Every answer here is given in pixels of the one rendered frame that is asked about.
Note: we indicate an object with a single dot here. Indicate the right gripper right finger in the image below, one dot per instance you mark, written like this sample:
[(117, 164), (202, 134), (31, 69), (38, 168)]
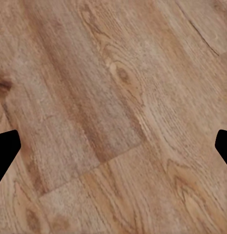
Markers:
[(221, 144)]

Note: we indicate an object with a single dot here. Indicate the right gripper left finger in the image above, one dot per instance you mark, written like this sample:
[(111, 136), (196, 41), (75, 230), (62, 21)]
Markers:
[(10, 144)]

